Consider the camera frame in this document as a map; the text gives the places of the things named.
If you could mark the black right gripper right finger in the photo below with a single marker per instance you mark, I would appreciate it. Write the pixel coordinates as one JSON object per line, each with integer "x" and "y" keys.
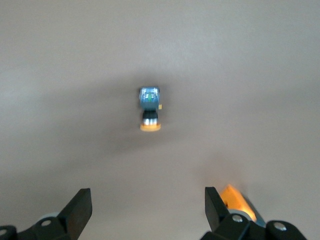
{"x": 215, "y": 210}

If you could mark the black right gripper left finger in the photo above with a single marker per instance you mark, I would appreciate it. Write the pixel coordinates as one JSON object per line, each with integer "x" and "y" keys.
{"x": 78, "y": 211}

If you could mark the blue button with yellow cap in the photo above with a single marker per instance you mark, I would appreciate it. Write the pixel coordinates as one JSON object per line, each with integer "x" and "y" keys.
{"x": 149, "y": 100}

